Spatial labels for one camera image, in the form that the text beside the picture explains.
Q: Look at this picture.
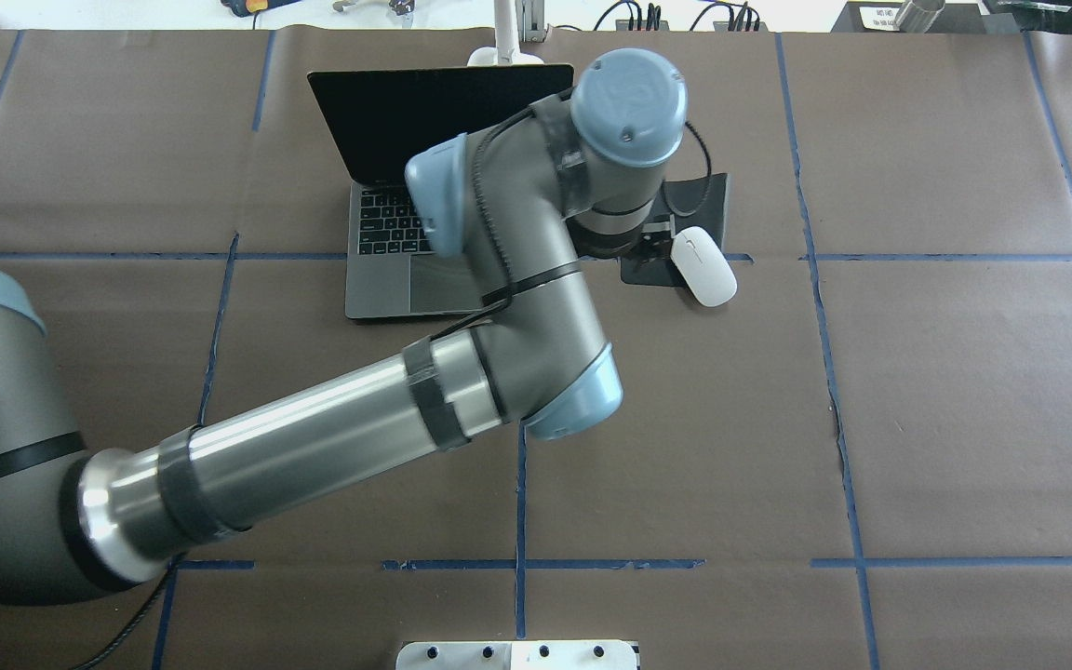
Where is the grey laptop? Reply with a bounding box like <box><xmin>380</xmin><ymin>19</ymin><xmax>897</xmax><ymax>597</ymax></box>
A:
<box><xmin>307</xmin><ymin>63</ymin><xmax>574</xmax><ymax>321</ymax></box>

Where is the white camera stand column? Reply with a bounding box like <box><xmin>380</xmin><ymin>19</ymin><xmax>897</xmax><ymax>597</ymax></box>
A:
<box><xmin>394</xmin><ymin>639</ymin><xmax>641</xmax><ymax>669</ymax></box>

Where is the black box under cup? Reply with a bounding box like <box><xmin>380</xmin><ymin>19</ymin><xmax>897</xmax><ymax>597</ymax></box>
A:
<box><xmin>830</xmin><ymin>1</ymin><xmax>986</xmax><ymax>34</ymax></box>

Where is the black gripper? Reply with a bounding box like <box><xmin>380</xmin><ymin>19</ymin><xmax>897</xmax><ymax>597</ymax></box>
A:
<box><xmin>574</xmin><ymin>213</ymin><xmax>678</xmax><ymax>263</ymax></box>

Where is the white computer mouse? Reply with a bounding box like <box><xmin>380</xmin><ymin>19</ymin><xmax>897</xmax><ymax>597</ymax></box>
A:
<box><xmin>669</xmin><ymin>226</ymin><xmax>739</xmax><ymax>308</ymax></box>

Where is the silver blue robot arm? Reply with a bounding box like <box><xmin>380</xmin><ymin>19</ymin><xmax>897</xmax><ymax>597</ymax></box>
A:
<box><xmin>0</xmin><ymin>47</ymin><xmax>690</xmax><ymax>607</ymax></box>

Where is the black orange connector strip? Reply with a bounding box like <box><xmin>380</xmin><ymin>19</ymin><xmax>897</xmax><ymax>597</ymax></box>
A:
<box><xmin>589</xmin><ymin>1</ymin><xmax>770</xmax><ymax>34</ymax></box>

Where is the black mouse pad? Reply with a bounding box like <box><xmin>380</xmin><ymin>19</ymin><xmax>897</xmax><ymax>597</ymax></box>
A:
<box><xmin>620</xmin><ymin>173</ymin><xmax>730</xmax><ymax>288</ymax></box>

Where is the white desk lamp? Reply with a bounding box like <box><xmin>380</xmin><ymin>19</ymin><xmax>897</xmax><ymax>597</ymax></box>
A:
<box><xmin>465</xmin><ymin>1</ymin><xmax>547</xmax><ymax>66</ymax></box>

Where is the steel cup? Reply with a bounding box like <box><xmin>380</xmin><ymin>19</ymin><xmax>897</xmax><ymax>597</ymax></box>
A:
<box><xmin>893</xmin><ymin>0</ymin><xmax>947</xmax><ymax>34</ymax></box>

